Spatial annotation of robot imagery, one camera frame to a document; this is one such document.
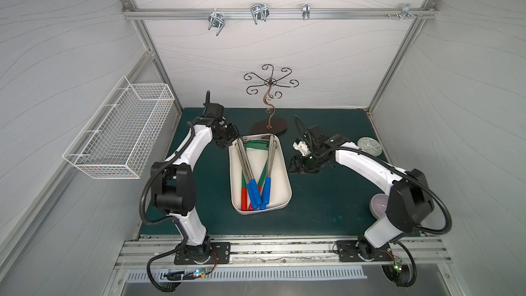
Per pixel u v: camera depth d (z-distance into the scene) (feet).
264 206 2.62
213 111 2.38
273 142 3.28
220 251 2.41
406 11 2.51
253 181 2.81
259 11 2.51
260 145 3.30
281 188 2.95
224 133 2.57
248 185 2.80
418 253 2.43
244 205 2.75
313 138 2.25
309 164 2.37
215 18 2.54
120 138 2.27
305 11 2.56
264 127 3.63
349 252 2.39
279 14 2.59
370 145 3.35
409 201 1.45
